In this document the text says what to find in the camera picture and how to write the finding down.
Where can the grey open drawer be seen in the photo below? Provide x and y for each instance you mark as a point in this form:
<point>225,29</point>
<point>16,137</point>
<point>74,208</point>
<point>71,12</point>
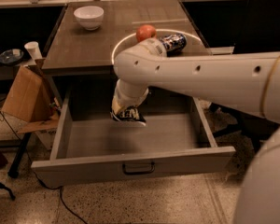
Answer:
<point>91,147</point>

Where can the grey cabinet counter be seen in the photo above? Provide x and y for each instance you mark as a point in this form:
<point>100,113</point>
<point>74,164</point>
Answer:
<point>76,51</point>

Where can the brown cardboard box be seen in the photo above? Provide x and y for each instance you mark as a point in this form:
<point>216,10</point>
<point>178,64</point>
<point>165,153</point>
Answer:
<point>30,99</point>

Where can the dark blue plate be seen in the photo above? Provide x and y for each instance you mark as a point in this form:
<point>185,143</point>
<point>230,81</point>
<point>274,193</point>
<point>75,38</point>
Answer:
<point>11,57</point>

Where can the blue soda can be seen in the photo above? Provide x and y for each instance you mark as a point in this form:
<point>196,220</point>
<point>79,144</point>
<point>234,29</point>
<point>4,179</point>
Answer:
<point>174,42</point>

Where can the blue chip bag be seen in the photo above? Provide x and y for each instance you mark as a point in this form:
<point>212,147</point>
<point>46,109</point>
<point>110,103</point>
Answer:
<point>131,114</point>

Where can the white ceramic bowl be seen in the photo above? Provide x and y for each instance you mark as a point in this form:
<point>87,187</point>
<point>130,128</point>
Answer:
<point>89,17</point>

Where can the red apple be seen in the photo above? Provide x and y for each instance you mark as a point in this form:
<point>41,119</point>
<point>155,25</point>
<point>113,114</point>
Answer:
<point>145,31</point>

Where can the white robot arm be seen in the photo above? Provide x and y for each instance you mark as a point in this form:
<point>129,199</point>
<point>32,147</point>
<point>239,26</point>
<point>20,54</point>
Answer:
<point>245,82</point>

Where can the black table leg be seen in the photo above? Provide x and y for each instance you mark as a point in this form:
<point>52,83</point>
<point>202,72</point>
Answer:
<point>13,170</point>

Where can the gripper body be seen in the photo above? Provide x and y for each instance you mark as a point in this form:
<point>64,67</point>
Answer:
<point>128,103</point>

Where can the black office chair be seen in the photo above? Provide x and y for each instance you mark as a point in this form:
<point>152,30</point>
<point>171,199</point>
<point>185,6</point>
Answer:
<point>260,33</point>

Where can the black drawer handle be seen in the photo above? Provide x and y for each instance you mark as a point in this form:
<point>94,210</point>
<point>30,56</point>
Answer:
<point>138,168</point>

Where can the white paper cup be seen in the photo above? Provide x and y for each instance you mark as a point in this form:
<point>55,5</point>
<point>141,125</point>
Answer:
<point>33,49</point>

